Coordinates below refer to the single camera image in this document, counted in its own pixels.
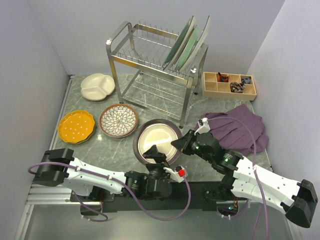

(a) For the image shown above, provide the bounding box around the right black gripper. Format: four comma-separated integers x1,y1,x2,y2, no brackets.
171,128,214,164

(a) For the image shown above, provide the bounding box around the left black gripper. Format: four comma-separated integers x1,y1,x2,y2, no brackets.
143,145,177,180

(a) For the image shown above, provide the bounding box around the dark brown rimmed plate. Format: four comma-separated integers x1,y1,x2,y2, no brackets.
133,119,182,165

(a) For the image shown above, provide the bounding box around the floral patterned plate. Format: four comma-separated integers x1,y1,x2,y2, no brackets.
100,117,138,138
99,103,138,138

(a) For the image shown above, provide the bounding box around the orange dotted scalloped plate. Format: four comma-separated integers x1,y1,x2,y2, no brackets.
57,110,96,143

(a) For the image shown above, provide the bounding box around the cream divided plate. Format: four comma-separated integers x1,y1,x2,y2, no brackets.
80,73,116,102

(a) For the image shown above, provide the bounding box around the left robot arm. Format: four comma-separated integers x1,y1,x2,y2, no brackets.
28,147,181,201

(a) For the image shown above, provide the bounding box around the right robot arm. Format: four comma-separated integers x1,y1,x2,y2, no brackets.
171,130,318,228

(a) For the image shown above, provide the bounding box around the steel dish rack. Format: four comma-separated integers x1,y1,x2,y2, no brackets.
105,21,208,128

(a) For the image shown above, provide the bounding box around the purple cloth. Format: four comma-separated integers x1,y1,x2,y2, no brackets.
201,104,269,157

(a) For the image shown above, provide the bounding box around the black base beam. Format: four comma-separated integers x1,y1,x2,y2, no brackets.
70,181,245,216

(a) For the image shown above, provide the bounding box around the wooden compartment tray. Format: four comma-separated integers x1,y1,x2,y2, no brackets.
202,72,257,101

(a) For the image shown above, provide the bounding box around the orange black item in tray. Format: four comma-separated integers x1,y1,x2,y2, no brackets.
217,72,230,83

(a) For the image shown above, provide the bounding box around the patterned cloth item in tray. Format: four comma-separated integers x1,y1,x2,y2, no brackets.
229,82,246,93

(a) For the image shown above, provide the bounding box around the grey item in tray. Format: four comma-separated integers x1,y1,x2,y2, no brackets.
241,76,252,85

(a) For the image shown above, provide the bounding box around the dark teal round plate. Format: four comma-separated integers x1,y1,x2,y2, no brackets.
162,16,196,70

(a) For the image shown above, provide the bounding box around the light green plate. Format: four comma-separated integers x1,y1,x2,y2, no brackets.
175,25,199,71

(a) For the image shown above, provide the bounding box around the white square plate black rim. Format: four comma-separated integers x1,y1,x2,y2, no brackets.
186,15,211,67

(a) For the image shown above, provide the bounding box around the cream square plate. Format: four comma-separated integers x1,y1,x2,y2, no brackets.
170,16,199,72

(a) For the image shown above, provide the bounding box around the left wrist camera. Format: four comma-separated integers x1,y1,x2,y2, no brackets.
163,165,188,183

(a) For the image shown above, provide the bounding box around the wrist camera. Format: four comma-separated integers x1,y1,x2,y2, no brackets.
194,117,210,135
163,165,188,183

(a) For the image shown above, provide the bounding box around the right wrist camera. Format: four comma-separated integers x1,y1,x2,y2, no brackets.
194,117,210,135

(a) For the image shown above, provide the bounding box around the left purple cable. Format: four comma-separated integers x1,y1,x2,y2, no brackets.
27,161,192,223

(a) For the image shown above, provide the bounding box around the aluminium rail frame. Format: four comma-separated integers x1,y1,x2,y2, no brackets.
14,74,105,240

